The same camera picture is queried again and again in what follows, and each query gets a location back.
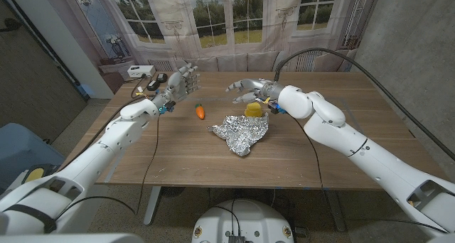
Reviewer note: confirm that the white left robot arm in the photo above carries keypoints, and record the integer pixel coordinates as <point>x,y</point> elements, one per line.
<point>117,136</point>

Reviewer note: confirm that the blue chair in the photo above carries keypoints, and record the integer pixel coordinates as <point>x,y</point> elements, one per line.
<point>21,147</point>

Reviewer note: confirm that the white power box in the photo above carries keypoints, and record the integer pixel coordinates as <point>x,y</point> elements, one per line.
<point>140,71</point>

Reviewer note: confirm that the printed window backdrop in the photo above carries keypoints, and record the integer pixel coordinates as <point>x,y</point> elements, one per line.
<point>231,22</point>

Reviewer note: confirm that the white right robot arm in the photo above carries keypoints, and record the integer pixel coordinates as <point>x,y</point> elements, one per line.
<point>373,154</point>

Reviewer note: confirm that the grey table leg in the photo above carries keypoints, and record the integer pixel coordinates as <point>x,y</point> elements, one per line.
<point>336,211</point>
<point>152,207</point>

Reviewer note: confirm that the black power adapter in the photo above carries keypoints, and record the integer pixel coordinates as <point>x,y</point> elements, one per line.
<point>153,85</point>
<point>162,77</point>

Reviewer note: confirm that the yellow and black object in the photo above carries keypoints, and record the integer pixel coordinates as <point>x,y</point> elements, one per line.
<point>35,172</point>

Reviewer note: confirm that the yellow cup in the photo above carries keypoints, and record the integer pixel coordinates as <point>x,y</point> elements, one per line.
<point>253,109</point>

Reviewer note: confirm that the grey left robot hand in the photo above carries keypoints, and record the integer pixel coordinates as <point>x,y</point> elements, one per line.
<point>183,83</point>

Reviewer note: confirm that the aluminum foil sheet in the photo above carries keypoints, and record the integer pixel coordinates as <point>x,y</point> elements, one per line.
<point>241,133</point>

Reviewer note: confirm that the orange toy carrot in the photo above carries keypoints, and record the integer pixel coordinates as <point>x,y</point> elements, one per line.
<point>200,112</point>

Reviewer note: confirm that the dark mesh panel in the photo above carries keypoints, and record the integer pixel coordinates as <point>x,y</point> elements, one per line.
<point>32,86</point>

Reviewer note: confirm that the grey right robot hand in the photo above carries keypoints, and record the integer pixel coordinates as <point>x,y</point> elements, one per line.
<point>261,88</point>

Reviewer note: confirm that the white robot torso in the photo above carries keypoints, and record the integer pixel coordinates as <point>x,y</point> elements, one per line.
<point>245,218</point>

